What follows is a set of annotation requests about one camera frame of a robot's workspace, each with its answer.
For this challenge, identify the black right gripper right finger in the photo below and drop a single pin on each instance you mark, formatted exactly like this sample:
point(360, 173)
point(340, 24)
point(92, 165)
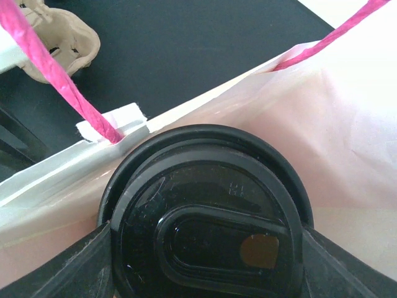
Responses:
point(330, 271)

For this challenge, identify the cream pink Cakes paper bag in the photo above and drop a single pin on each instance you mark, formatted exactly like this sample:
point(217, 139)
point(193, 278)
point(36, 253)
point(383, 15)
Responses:
point(332, 116)

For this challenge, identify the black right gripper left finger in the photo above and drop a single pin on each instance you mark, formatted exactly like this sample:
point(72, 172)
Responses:
point(82, 270)

